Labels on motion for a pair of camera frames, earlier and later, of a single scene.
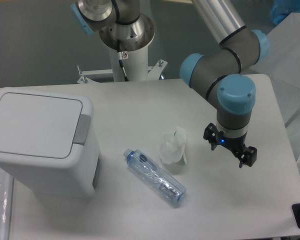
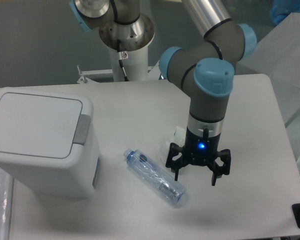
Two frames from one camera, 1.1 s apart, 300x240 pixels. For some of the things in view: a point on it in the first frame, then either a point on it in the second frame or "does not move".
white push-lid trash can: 48,140 does not move
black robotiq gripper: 236,145 to 200,150
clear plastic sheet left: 1,196 does not move
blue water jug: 279,9 does not move
